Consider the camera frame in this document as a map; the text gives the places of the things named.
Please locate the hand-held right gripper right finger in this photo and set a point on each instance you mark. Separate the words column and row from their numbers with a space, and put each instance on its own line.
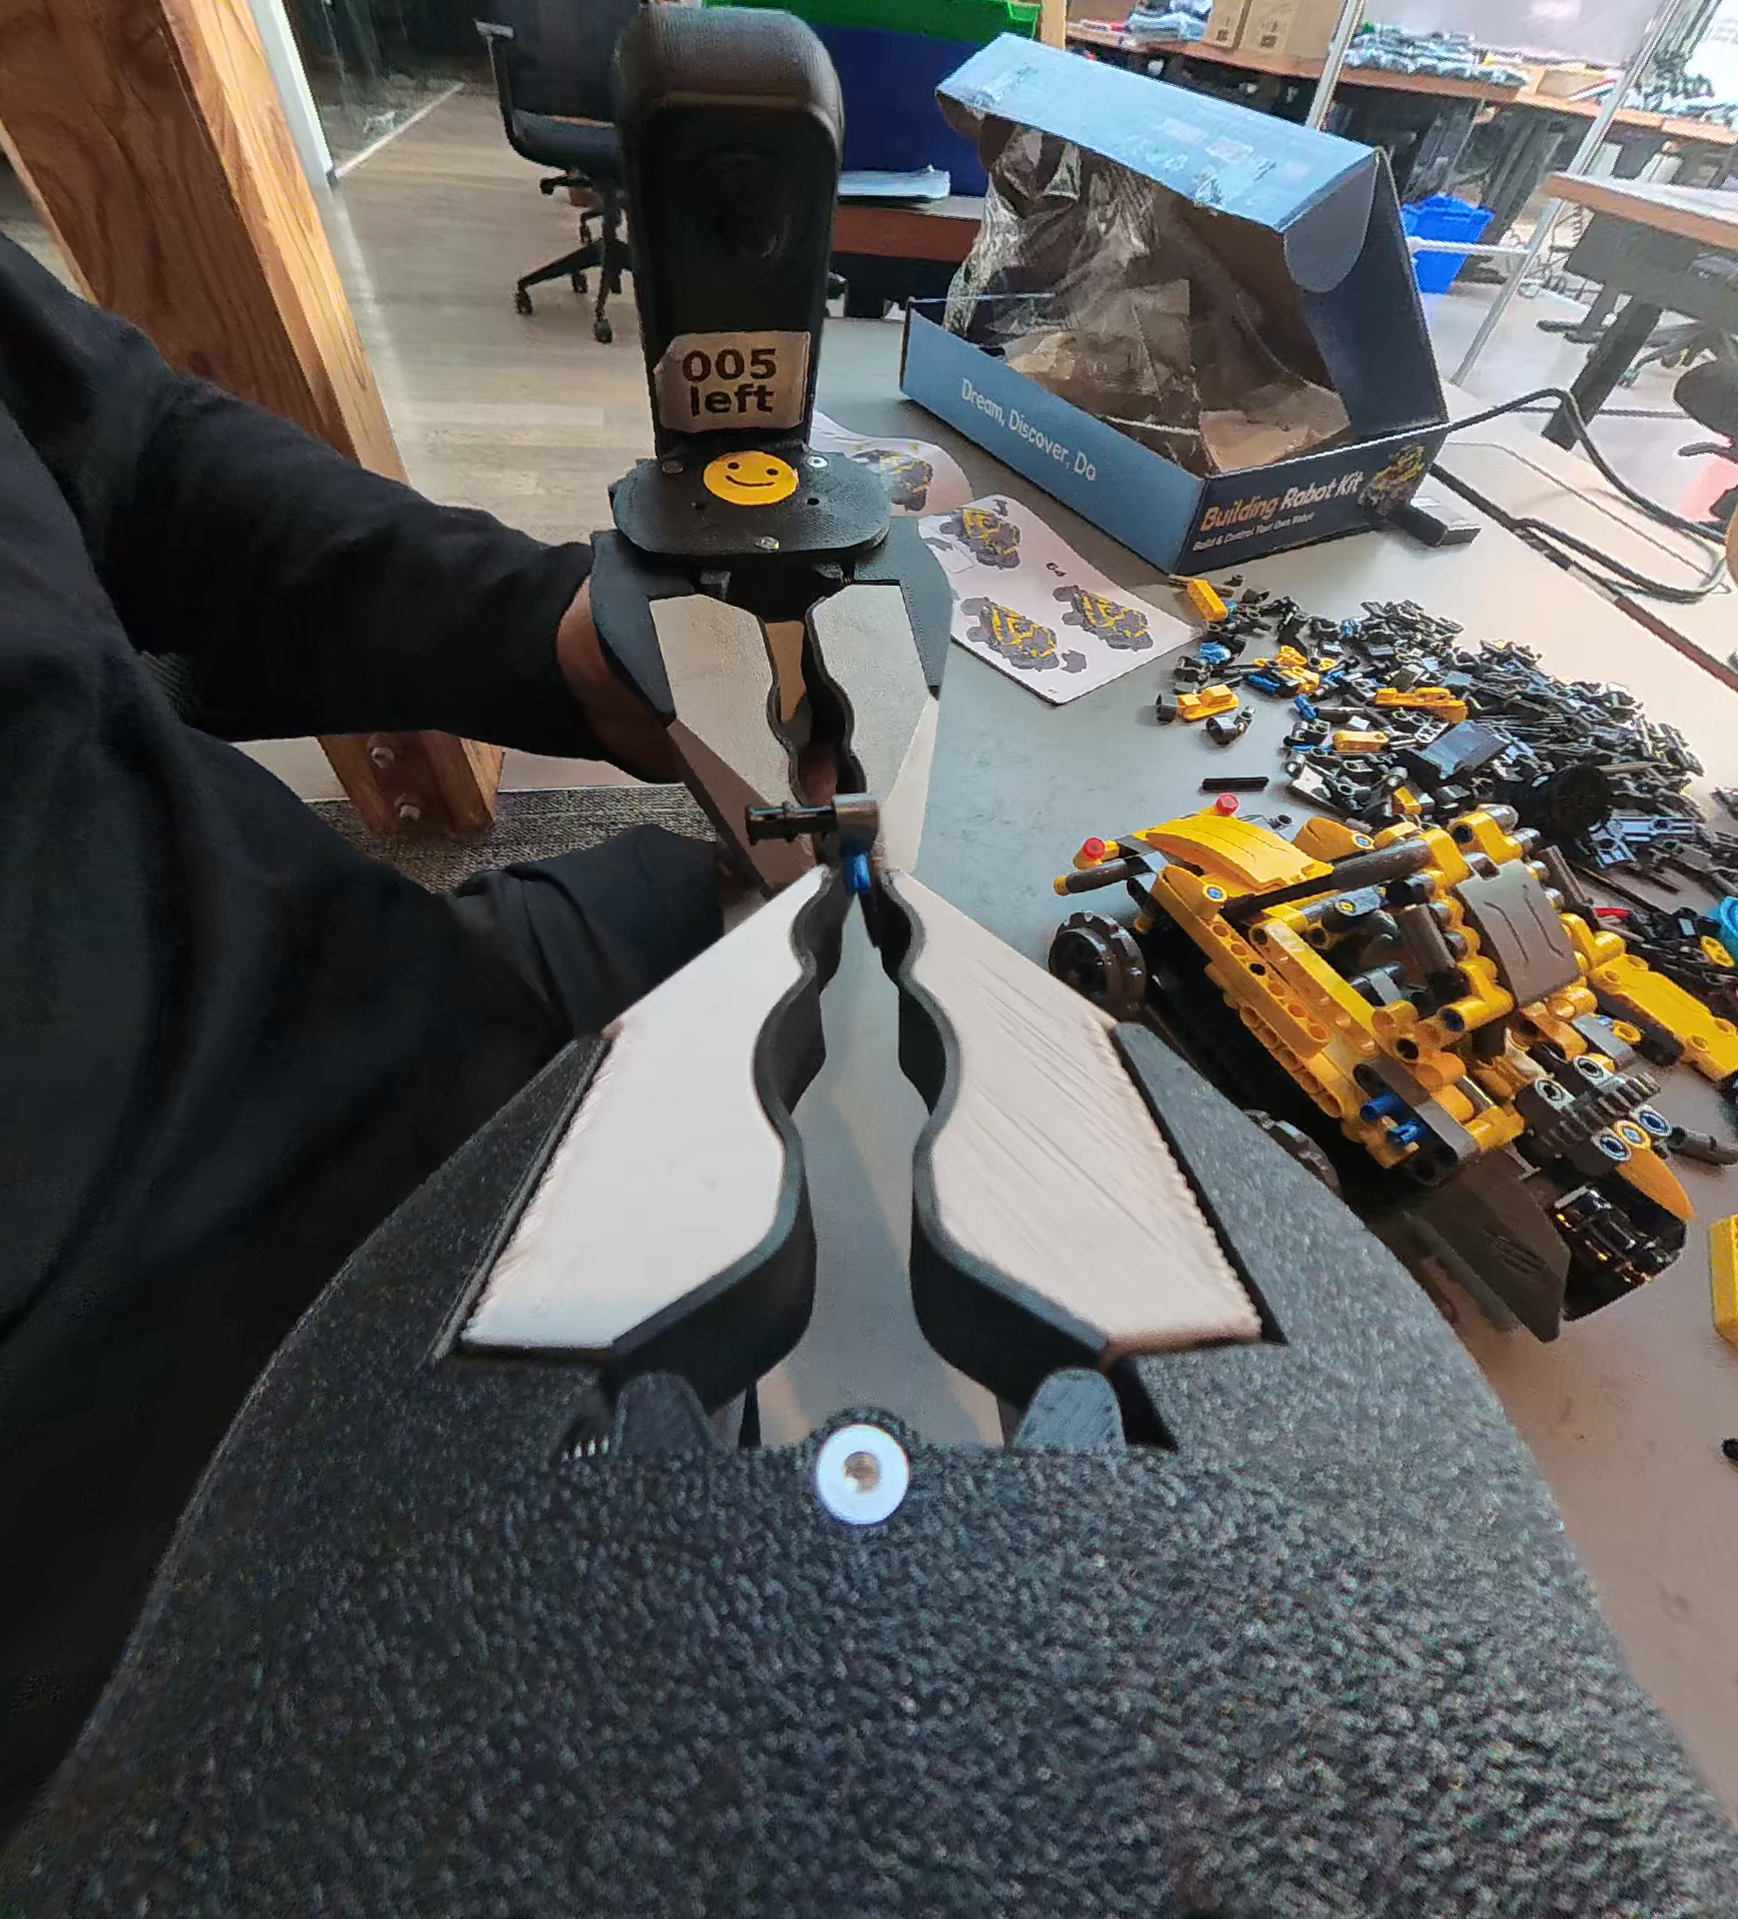
column 1080, row 1169

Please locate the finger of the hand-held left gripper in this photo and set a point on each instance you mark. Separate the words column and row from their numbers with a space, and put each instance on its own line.
column 884, row 673
column 712, row 689

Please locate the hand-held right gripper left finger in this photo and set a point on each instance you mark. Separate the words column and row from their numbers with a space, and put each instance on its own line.
column 644, row 1183

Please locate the grey toothed rack brick assembly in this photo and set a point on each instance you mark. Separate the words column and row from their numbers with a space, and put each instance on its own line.
column 858, row 827

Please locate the yellow brick toy vehicle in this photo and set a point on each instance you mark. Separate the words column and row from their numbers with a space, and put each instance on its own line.
column 1334, row 973

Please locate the person's left forearm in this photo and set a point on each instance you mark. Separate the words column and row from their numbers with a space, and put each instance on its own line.
column 359, row 599

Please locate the grey desk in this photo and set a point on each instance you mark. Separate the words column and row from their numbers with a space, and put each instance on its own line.
column 1050, row 779

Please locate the person's left hand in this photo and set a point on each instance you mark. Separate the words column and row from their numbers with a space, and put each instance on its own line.
column 606, row 703

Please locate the instruction booklet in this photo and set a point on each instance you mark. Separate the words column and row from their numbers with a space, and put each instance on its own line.
column 1050, row 629

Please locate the blue bin with green lid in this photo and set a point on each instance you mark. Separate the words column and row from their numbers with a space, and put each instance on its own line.
column 900, row 104

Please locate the blue cardboard kit box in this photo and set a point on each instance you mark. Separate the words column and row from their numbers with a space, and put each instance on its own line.
column 1050, row 433

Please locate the crumpled clear plastic bag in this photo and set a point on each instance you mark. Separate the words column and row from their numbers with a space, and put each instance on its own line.
column 1110, row 299

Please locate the person's black clothed torso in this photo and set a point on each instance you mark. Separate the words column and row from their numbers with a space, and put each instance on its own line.
column 135, row 1123

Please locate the wooden pillar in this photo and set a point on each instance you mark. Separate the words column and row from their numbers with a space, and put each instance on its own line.
column 179, row 193

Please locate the black power adapter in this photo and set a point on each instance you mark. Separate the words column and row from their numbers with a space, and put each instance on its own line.
column 1440, row 521

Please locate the pile of loose brick pieces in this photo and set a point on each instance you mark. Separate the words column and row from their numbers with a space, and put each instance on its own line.
column 1483, row 703

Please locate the black wheel rim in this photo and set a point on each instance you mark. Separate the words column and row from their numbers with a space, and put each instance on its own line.
column 1559, row 805

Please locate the small blue bin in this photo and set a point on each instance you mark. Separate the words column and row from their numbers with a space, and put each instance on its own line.
column 1447, row 239

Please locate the long wooden background table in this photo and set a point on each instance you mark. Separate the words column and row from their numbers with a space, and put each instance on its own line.
column 1559, row 108

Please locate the wooden table with black legs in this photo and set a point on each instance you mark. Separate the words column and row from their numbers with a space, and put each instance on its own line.
column 1679, row 209

